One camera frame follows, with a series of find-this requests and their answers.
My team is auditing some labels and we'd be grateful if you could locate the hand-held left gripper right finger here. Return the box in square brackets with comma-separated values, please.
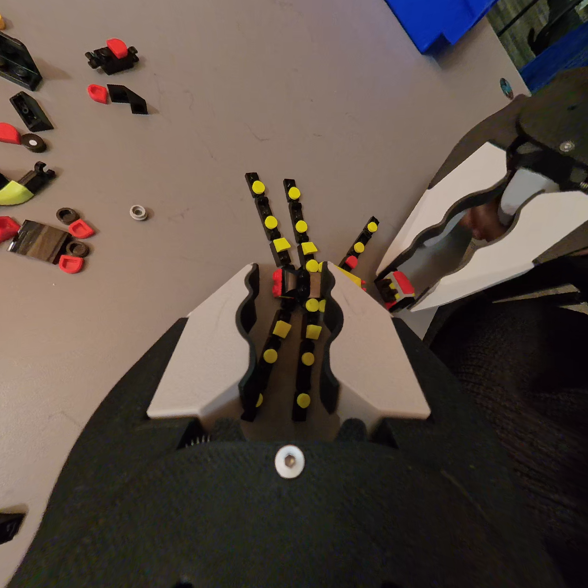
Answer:
[321, 261, 432, 431]

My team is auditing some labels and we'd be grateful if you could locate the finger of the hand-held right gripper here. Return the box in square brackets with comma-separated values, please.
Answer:
[388, 190, 588, 314]
[376, 141, 559, 278]

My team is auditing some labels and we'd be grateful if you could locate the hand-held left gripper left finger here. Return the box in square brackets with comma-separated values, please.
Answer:
[146, 263, 261, 429]

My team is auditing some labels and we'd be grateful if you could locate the red yellow lego head assembly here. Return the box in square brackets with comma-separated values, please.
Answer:
[374, 270, 417, 313]

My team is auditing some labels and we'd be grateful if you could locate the black yellow lego spider model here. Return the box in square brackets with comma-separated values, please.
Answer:
[239, 172, 380, 423]

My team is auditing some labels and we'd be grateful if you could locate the yellow black lego slope assembly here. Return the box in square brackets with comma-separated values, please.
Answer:
[0, 161, 57, 206]

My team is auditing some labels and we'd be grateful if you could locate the black lego piece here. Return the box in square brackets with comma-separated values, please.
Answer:
[0, 507, 28, 545]

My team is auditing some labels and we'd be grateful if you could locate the small black lego slope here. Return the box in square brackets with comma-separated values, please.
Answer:
[9, 91, 55, 133]

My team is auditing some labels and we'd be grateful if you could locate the black red lego clip assembly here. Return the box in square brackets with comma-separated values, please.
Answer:
[85, 38, 140, 75]

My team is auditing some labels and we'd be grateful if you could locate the large black lego slope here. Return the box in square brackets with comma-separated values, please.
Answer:
[0, 31, 43, 92]

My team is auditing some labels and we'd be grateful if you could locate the person's right hand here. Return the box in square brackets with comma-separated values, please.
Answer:
[461, 207, 500, 242]

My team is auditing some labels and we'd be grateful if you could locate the blue plastic bin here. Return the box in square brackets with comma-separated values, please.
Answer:
[383, 0, 500, 55]
[519, 31, 588, 93]

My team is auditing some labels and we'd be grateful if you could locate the dark knit sweater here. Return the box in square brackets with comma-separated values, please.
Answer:
[423, 271, 588, 588]

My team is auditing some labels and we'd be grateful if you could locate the black lego bracket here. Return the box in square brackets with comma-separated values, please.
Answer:
[106, 84, 149, 115]

